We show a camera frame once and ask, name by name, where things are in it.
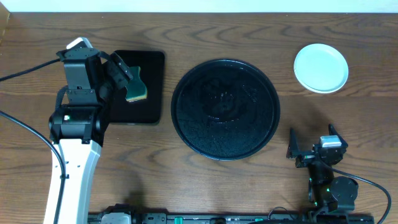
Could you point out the black rectangular tray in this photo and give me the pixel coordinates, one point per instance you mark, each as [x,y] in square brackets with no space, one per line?
[148,110]

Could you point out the round black tray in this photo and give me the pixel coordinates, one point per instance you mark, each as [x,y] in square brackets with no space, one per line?
[225,109]

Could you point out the green scouring sponge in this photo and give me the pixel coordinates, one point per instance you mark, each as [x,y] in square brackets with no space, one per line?
[136,89]

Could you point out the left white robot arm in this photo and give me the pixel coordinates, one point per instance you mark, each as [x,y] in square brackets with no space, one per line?
[73,167]

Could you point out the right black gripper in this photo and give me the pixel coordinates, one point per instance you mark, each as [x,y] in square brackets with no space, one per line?
[305,158]

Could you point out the light green plate stained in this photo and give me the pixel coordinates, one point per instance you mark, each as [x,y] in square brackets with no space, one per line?
[321,68]

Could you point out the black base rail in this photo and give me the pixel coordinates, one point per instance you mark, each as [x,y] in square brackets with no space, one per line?
[123,213]

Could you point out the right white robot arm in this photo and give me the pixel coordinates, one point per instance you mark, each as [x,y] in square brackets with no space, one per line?
[331,195]

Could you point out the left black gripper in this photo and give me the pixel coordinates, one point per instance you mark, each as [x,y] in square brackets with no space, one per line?
[119,71]

